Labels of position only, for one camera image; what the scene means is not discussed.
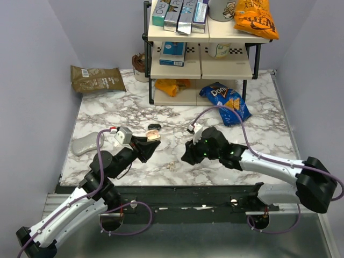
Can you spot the blue Doritos chip bag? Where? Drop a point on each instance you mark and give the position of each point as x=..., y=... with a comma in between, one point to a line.
x=219, y=94

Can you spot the white mug with cartoon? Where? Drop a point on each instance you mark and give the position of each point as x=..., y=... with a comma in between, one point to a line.
x=222, y=10

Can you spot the black earbud charging case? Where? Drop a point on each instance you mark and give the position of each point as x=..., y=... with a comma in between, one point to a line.
x=154, y=127

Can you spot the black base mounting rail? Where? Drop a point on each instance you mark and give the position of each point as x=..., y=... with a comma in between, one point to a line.
x=185, y=205

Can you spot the beige earbud charging case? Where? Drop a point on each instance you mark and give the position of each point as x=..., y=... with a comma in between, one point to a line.
x=153, y=135

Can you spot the white green cup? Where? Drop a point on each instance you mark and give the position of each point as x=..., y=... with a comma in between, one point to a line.
x=218, y=50

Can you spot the brown coffee bag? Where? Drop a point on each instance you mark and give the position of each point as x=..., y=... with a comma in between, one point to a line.
x=90, y=80

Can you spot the white cup brown contents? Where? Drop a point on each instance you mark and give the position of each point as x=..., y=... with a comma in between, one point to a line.
x=138, y=63

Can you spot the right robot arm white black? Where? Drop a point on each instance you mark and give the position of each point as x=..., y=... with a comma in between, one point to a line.
x=303, y=182

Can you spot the beige shelf rack black frame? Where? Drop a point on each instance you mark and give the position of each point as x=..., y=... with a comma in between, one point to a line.
x=242, y=62

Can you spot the teal toothpaste box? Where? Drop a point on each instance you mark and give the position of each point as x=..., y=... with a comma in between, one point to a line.
x=160, y=12

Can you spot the blue white toothpaste box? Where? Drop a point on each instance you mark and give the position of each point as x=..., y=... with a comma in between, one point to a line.
x=200, y=15

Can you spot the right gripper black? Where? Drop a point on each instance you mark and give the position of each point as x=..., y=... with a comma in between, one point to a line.
x=191, y=151

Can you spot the silver toothpaste box left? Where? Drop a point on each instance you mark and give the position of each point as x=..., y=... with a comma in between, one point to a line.
x=172, y=15

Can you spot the blue box middle shelf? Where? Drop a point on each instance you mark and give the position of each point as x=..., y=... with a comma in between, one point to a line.
x=172, y=53

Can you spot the orange chip bag top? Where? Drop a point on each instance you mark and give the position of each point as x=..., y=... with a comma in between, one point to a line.
x=254, y=17

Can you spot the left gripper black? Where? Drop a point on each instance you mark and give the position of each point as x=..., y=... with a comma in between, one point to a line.
x=143, y=149

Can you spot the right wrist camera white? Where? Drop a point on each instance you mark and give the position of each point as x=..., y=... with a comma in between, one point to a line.
x=196, y=130

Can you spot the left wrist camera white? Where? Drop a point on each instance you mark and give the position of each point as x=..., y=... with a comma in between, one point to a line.
x=123, y=135

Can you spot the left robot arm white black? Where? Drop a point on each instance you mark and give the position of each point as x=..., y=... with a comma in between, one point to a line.
x=95, y=195

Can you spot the small orange snack bag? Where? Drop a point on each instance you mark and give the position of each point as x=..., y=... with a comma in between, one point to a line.
x=172, y=86

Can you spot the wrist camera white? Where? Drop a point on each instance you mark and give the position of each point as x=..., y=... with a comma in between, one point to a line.
x=123, y=135
x=196, y=130

